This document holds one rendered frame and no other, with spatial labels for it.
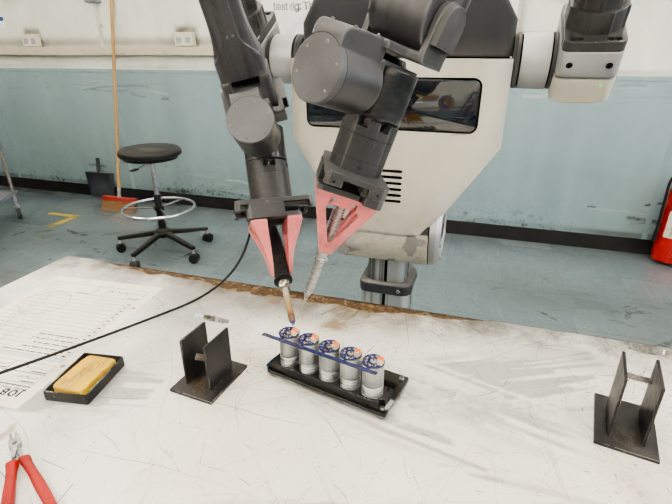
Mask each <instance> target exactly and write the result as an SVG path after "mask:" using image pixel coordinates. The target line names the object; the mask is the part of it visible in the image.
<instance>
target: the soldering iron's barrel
mask: <svg viewBox="0 0 672 504"><path fill-rule="evenodd" d="M278 285H279V289H280V291H281V292H283V296H284V300H285V305H286V309H287V314H288V318H289V322H290V323H291V322H292V321H296V320H295V314H294V311H293V307H292V302H291V298H290V294H289V290H290V283H289V280H288V279H281V280H280V281H279V282H278Z"/></svg>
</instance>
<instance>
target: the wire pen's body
mask: <svg viewBox="0 0 672 504"><path fill-rule="evenodd" d="M334 208H335V209H334ZM333 211H334V212H333ZM344 211H345V208H342V207H339V206H336V205H334V207H333V210H332V213H331V215H330V218H329V221H330V222H329V221H328V223H327V227H328V228H327V240H328V241H332V240H333V238H334V237H335V234H336V232H337V229H338V227H339V224H340V222H341V219H342V217H343V214H344ZM332 214H333V215H332ZM331 216H332V217H331ZM330 219H331V220H330ZM328 224H329V225H328ZM327 255H328V254H325V253H322V252H319V251H318V253H317V254H315V256H314V258H315V263H314V265H313V267H312V270H311V272H310V275H309V278H308V280H307V283H306V286H305V289H306V290H308V291H311V292H312V291H314V288H315V286H316V283H317V281H318V278H319V275H320V273H321V270H322V268H323V265H324V263H325V262H327V261H328V258H327Z"/></svg>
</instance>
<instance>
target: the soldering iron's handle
mask: <svg viewBox="0 0 672 504"><path fill-rule="evenodd" d="M268 229H269V236H270V243H271V250H272V257H273V264H274V278H275V279H274V284H275V286H277V287H279V285H278V282H279V281H280V280H281V279H288V280H289V283H290V284H291V283H292V281H293V279H292V276H291V275H290V273H289V269H288V265H287V261H286V255H285V251H284V247H283V243H282V239H281V237H280V234H279V232H278V229H277V227H276V226H275V225H274V226H268Z"/></svg>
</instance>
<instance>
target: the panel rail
mask: <svg viewBox="0 0 672 504"><path fill-rule="evenodd" d="M262 336H265V337H268V338H271V339H274V340H276V341H279V342H282V343H285V344H288V345H291V346H293V347H296V348H299V349H302V350H305V351H308V352H310V353H313V354H316V355H319V356H322V357H325V358H327V359H330V360H333V361H336V362H339V363H342V364H344V365H347V366H350V367H353V368H356V369H359V370H361V371H364V372H367V373H370V374H373V375H377V373H378V372H376V371H373V370H370V367H367V368H365V367H362V366H359V365H356V364H353V363H350V362H348V361H347V359H344V360H342V359H339V358H336V357H333V356H330V355H327V354H325V352H323V351H322V352H319V351H316V350H313V349H310V348H307V347H305V346H304V345H303V344H301V345H299V344H296V343H293V342H290V341H287V340H284V338H283V337H282V338H279V337H276V336H273V335H270V334H267V333H263V334H262Z"/></svg>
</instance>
